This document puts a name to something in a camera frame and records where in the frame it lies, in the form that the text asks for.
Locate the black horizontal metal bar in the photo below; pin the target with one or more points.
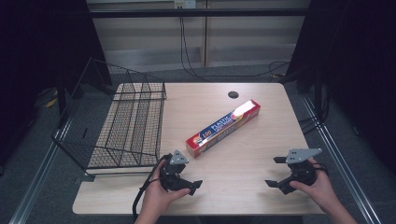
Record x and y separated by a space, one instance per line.
199 12

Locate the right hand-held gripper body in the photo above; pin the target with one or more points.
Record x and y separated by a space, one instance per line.
301 172

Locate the yellow floor object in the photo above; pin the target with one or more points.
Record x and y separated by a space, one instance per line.
51 100

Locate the white wall power outlet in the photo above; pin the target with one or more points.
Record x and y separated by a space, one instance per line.
185 3

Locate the dark curtain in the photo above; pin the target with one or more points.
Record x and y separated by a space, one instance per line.
37 56
358 62

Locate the grey metal floor rail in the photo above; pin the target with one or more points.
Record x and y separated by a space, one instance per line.
37 180
342 168

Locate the long red blue wrap box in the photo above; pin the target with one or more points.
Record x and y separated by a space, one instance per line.
223 128

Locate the person's right hand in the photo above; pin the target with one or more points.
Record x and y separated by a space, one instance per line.
322 189

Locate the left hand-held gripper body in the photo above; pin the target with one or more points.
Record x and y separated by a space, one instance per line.
170 179

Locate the person's left hand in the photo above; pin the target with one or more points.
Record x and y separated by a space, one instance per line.
155 199

